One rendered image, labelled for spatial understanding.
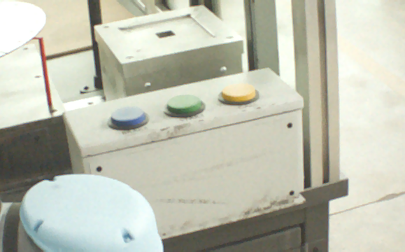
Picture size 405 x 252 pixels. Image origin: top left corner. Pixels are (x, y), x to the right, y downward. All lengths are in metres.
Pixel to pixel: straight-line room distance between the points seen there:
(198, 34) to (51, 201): 0.61
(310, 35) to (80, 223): 0.48
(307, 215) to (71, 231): 0.58
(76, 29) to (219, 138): 0.83
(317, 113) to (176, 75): 0.22
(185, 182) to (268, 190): 0.11
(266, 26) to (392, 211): 1.42
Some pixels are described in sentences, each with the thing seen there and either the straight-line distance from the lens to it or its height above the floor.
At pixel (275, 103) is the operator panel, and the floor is 0.90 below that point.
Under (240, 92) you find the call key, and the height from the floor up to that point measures 0.91.
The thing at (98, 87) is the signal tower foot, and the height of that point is 0.76.
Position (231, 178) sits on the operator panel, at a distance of 1.11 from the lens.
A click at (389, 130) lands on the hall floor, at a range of 3.02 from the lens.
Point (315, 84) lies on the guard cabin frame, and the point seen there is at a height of 0.90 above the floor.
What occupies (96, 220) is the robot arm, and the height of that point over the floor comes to 0.97.
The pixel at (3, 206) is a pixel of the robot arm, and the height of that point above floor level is 0.97.
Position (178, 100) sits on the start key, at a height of 0.91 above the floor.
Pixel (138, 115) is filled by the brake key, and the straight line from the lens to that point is 1.06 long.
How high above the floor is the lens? 1.35
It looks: 26 degrees down
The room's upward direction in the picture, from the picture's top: 5 degrees counter-clockwise
